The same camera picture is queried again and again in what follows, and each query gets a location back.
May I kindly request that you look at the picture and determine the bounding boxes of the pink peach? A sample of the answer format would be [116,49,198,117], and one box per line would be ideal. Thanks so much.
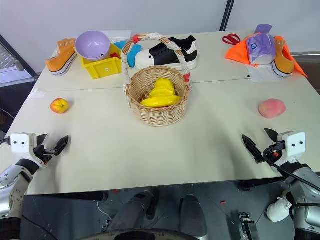
[258,98,287,119]

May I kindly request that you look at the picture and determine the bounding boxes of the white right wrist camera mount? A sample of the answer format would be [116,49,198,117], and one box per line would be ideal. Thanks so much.
[277,130,307,161]

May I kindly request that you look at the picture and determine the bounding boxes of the black shoe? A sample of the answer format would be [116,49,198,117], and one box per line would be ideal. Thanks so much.
[179,194,209,240]
[129,187,161,221]

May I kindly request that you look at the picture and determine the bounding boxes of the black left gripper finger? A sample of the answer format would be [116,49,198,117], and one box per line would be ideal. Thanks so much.
[36,133,48,147]
[52,135,70,157]

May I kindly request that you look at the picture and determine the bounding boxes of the red yellow apple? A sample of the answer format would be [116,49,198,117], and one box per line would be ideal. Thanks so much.
[49,97,70,115]

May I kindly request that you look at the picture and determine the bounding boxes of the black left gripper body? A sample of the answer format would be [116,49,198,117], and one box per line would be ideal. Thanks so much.
[33,144,54,166]

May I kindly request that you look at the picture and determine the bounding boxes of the black and white sneaker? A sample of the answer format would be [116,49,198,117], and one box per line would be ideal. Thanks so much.
[134,35,199,71]

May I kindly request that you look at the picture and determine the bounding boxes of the purple plastic bowl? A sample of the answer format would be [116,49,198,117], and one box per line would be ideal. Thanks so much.
[74,30,112,62]

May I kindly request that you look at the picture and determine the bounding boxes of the red handled scissors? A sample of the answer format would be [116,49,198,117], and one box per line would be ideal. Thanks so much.
[222,33,242,46]

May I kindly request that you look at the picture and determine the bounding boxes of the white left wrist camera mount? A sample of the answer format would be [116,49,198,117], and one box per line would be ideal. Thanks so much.
[10,132,39,167]

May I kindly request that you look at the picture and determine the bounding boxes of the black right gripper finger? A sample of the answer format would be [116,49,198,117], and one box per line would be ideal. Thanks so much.
[263,127,279,144]
[241,134,266,165]

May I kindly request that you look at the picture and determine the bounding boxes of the orange cloth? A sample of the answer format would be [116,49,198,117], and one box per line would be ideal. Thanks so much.
[224,35,309,79]

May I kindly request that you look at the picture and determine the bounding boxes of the orange canvas sneaker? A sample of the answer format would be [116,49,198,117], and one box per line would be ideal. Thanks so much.
[270,35,296,79]
[44,37,79,77]

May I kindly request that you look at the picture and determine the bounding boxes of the yellow plastic bin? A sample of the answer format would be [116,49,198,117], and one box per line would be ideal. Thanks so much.
[79,42,124,81]

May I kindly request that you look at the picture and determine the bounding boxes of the purple tissue pack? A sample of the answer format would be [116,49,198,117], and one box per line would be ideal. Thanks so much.
[245,23,277,67]

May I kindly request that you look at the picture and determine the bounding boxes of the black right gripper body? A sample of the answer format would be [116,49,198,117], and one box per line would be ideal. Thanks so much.
[262,140,287,164]

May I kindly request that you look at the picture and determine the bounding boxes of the blue foam block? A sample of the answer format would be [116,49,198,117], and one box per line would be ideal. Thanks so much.
[127,44,143,69]

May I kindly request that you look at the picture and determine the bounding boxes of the wicker basket with handle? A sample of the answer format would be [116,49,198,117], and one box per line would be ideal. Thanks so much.
[121,32,192,127]

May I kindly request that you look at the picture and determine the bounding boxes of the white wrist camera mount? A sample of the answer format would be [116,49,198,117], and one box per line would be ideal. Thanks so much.
[277,130,307,161]
[10,132,39,167]

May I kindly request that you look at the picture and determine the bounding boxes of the black pole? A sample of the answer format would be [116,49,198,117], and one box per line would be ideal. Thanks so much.
[219,0,236,32]

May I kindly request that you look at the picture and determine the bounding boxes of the black metal stand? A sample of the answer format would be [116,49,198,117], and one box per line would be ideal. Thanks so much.
[236,211,259,240]

